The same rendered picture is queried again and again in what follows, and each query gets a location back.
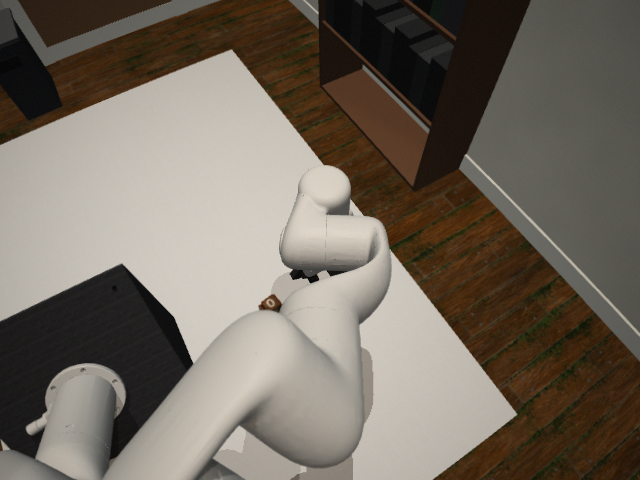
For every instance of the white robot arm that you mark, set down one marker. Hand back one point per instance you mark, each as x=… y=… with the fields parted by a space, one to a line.
x=304 y=402

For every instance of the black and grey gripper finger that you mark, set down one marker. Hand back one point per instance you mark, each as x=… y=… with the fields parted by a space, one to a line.
x=297 y=274

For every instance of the brown digit cube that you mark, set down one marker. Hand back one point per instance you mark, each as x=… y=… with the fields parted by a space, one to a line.
x=271 y=303

